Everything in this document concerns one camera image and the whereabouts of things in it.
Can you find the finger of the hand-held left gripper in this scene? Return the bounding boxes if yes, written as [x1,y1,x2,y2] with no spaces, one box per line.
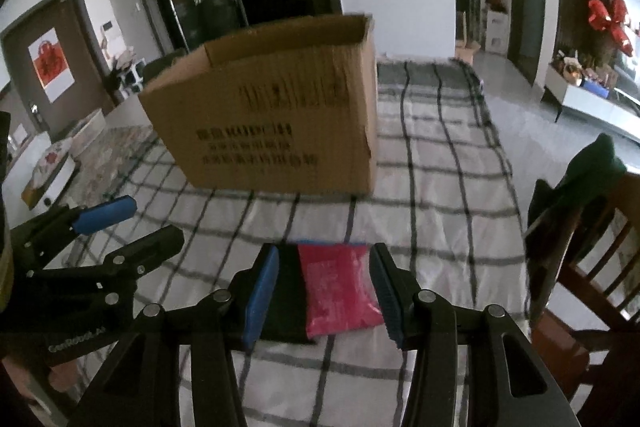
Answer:
[27,226,186,308]
[10,196,138,275]

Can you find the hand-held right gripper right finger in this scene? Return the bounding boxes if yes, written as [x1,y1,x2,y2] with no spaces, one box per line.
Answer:
[369,243,583,427]

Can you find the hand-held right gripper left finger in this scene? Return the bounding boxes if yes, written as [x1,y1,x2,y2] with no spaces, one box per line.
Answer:
[65,244,281,427]

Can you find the pink snack packet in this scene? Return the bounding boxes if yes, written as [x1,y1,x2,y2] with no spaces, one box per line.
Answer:
[298,243,386,340]

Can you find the brown cardboard box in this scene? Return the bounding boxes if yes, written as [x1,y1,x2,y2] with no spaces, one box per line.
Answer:
[137,13,379,196]

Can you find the floral patterned cloth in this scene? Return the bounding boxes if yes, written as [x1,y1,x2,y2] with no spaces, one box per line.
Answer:
[65,124,176,218]

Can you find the floral gift box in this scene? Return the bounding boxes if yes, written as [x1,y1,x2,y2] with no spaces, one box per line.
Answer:
[20,139,82,211]

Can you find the checkered white tablecloth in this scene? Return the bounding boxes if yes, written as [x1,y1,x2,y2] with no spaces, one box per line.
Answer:
[65,59,538,427]

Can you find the red paper-cut door poster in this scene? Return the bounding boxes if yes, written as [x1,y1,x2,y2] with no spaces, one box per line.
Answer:
[27,27,76,101]

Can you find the brown entrance door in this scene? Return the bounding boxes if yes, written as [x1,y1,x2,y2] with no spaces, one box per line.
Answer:
[0,0,117,140]

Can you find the wooden chair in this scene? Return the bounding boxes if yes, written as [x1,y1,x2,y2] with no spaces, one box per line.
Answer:
[525,172,640,427]

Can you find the dark green garment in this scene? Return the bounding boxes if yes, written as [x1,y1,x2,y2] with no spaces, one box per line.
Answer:
[527,133,628,258]

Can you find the small wooden stool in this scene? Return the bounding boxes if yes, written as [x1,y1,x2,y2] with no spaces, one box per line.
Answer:
[454,39,482,64]

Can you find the white low cabinet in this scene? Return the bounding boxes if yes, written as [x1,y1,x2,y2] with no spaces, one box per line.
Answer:
[540,57,640,144]

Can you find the stacked cartons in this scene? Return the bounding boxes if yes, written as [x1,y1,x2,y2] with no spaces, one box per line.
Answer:
[470,0,512,55]

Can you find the red bow decoration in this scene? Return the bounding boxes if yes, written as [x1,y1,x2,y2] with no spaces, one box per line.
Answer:
[586,0,637,56]

